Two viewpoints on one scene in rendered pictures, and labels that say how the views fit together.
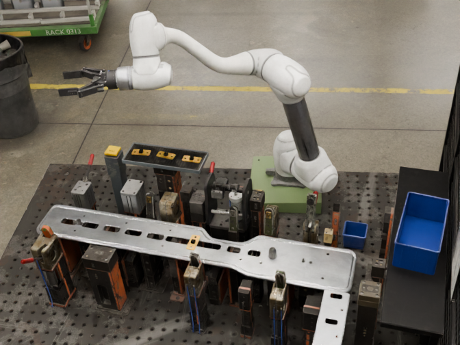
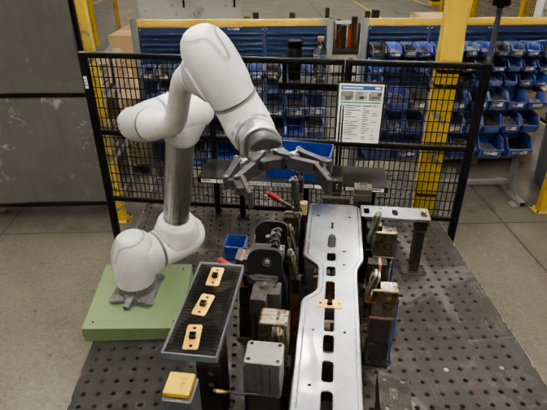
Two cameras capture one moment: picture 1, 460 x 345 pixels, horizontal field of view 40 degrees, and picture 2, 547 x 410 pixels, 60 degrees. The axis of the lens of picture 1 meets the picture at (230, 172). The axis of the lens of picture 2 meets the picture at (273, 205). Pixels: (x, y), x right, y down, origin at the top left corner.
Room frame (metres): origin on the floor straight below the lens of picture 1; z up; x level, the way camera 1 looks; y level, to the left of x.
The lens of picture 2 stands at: (2.27, 1.29, 2.04)
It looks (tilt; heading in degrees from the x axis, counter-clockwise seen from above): 30 degrees down; 258
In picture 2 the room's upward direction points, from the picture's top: straight up
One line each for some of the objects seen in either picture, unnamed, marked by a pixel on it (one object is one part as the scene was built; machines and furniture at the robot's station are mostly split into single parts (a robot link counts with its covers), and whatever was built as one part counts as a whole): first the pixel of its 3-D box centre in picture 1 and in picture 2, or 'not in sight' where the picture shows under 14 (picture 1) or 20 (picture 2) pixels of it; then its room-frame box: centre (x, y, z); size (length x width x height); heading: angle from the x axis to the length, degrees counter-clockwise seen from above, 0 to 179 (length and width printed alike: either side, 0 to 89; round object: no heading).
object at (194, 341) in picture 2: (141, 151); (192, 335); (2.29, 0.40, 1.17); 0.08 x 0.04 x 0.01; 77
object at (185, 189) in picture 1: (190, 221); (260, 342); (2.09, 0.20, 0.90); 0.05 x 0.05 x 0.40; 71
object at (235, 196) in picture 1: (230, 222); (270, 292); (2.02, 0.01, 0.94); 0.18 x 0.13 x 0.49; 71
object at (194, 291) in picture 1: (196, 296); (378, 324); (1.67, 0.17, 0.87); 0.12 x 0.09 x 0.35; 161
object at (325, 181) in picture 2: (68, 92); (322, 179); (2.04, 0.58, 1.67); 0.07 x 0.01 x 0.03; 93
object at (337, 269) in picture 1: (188, 244); (331, 309); (1.86, 0.20, 1.00); 1.38 x 0.22 x 0.02; 71
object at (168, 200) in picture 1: (172, 229); (275, 362); (2.06, 0.28, 0.89); 0.13 x 0.11 x 0.38; 161
